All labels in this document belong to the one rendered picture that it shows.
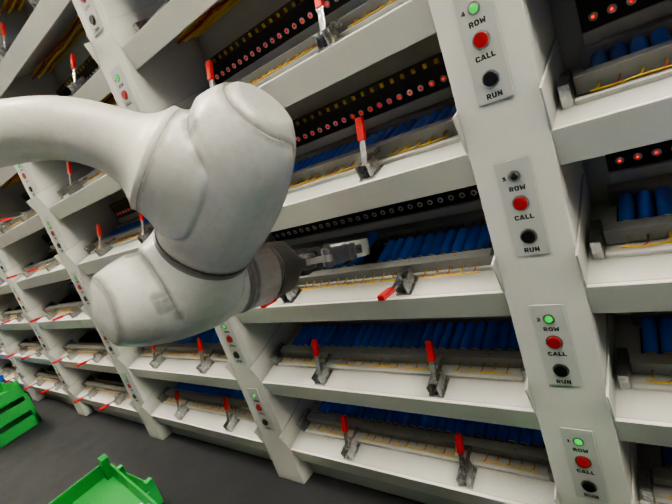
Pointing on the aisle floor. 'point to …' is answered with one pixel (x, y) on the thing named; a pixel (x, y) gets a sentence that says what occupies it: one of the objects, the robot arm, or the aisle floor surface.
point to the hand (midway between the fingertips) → (350, 249)
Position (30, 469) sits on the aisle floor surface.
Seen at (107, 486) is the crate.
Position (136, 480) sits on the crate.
